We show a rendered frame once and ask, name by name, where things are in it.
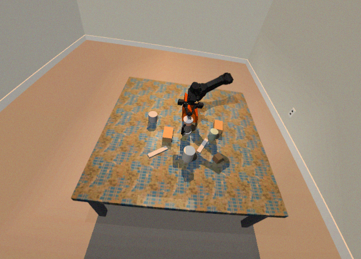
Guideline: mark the grey cylinder with peach top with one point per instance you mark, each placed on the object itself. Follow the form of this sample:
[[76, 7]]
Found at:
[[188, 154]]

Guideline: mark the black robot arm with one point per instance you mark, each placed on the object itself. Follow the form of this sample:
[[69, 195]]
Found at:
[[200, 89]]

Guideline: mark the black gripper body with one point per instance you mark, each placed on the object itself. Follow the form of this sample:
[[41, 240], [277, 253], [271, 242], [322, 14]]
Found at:
[[181, 102]]

